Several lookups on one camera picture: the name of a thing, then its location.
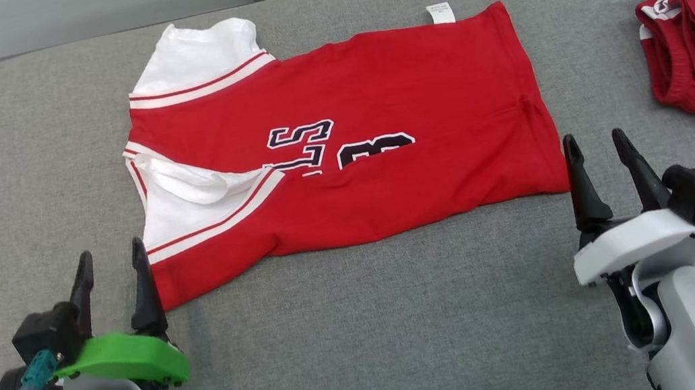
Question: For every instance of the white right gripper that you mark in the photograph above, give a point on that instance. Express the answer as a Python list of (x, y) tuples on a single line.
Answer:
[(640, 242)]

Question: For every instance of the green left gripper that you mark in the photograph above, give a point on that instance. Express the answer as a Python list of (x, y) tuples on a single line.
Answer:
[(132, 358)]

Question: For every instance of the teal left camera connector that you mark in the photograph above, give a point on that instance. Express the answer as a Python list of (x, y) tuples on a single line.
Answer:
[(36, 378)]

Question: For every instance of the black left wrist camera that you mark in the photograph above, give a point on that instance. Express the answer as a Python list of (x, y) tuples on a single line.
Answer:
[(47, 332)]

